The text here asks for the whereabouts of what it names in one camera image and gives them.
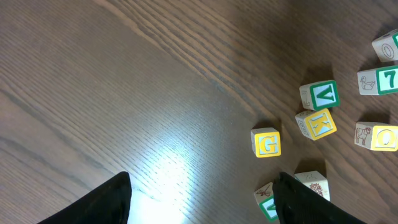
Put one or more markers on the green V block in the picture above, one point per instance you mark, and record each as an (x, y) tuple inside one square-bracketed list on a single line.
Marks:
[(319, 95)]

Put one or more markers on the yellow block lower left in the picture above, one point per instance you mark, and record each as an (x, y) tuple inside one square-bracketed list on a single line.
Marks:
[(266, 142)]

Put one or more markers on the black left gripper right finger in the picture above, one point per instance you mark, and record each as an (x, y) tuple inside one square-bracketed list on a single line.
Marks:
[(296, 203)]

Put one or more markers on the plain wooden picture block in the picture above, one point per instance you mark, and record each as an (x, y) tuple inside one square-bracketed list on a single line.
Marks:
[(316, 182)]

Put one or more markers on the yellow block middle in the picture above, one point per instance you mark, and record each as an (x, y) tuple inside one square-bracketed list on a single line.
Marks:
[(376, 136)]

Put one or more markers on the green 7 block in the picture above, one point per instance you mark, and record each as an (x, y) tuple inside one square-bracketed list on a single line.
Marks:
[(378, 81)]

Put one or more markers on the yellow block beside V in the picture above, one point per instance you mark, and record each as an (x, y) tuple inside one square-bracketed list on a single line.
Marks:
[(316, 124)]

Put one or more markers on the green P block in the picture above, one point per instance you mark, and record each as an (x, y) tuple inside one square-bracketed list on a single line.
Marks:
[(385, 46)]

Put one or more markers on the green 4 block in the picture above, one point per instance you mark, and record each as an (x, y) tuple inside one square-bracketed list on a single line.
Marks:
[(265, 200)]

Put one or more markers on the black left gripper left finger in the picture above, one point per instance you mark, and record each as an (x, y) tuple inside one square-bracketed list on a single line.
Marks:
[(108, 203)]

